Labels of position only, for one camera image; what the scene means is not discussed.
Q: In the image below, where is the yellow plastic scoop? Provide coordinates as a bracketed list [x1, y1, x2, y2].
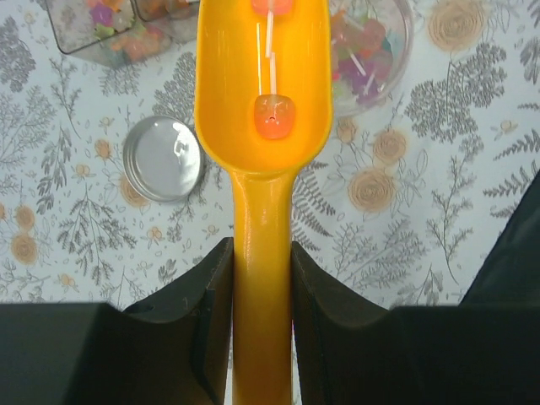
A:
[194, 1, 332, 404]

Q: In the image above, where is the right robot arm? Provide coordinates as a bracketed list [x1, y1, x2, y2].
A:
[461, 176, 540, 306]

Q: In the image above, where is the clear plastic jar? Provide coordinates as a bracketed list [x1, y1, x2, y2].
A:
[329, 1, 413, 116]

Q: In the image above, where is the floral patterned table mat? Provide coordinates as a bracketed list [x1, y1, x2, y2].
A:
[1, 1, 539, 308]

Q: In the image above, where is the silver round jar lid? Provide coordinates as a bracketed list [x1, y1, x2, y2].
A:
[122, 116, 204, 203]

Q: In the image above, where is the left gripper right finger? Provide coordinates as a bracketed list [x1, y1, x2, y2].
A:
[291, 243, 539, 404]

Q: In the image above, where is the clear compartment candy box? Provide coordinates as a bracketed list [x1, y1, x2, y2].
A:
[46, 0, 199, 68]

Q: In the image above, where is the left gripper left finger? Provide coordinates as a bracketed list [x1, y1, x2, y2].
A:
[1, 238, 233, 404]

